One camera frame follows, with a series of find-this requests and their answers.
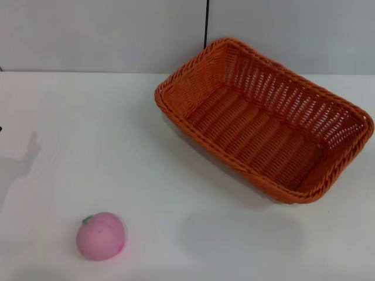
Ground pink peach toy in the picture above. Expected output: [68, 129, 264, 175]
[76, 211, 128, 261]

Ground orange woven plastic basket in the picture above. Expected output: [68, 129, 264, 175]
[154, 37, 375, 205]

